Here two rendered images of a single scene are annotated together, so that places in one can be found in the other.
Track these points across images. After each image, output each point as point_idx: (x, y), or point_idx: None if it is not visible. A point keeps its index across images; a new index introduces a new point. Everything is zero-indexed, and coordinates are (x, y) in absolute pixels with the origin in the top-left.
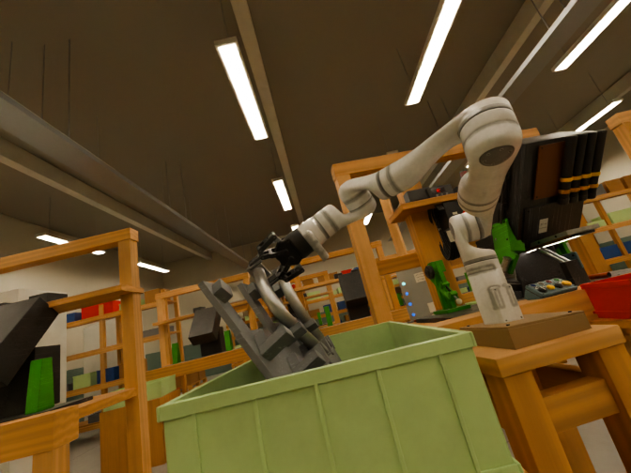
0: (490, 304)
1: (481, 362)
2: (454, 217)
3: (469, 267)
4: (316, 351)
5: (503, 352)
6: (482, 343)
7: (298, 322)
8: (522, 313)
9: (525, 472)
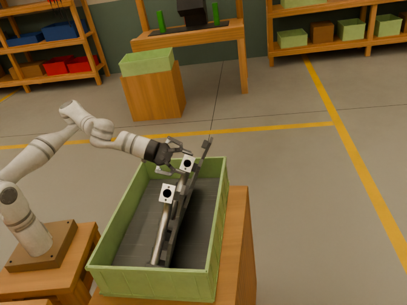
0: (46, 231)
1: (92, 233)
2: (8, 181)
3: (31, 214)
4: (175, 183)
5: (82, 228)
6: (67, 249)
7: (176, 186)
8: None
9: None
